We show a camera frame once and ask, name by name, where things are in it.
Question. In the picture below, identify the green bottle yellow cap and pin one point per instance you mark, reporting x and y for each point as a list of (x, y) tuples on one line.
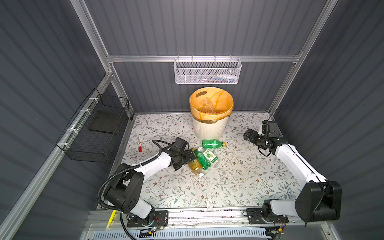
[(213, 144)]

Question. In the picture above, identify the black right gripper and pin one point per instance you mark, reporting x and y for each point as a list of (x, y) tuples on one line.
[(254, 134)]

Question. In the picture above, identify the tubes in white basket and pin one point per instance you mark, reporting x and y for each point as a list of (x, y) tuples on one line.
[(223, 78)]

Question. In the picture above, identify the amber bottle red label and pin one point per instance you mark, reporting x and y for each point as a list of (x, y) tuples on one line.
[(195, 164)]

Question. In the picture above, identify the yellow marker pen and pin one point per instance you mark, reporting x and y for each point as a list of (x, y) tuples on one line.
[(111, 219)]

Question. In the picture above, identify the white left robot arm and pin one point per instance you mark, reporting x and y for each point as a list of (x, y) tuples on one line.
[(122, 190)]

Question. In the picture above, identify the black wire mesh basket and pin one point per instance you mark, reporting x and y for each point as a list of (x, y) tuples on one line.
[(96, 130)]

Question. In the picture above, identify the white paper tag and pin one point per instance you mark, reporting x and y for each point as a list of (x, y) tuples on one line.
[(209, 203)]

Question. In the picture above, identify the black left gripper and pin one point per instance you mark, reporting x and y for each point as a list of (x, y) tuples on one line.
[(188, 158)]

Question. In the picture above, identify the red white marker pen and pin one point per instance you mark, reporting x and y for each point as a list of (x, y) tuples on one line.
[(140, 143)]

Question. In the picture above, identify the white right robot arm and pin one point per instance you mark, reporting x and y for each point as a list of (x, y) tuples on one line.
[(319, 199)]

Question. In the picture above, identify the orange bin liner bag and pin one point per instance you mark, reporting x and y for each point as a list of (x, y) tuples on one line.
[(223, 101)]

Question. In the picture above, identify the green crushed bottle white label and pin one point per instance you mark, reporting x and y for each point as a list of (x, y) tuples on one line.
[(206, 158)]

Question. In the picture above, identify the white ribbed trash bin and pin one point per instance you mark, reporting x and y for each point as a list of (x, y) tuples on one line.
[(209, 130)]

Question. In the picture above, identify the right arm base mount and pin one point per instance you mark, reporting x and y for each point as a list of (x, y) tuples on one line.
[(260, 216)]

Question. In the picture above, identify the white wire mesh basket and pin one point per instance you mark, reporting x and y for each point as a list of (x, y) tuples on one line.
[(187, 70)]

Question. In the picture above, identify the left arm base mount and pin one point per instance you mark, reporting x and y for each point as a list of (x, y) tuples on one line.
[(156, 218)]

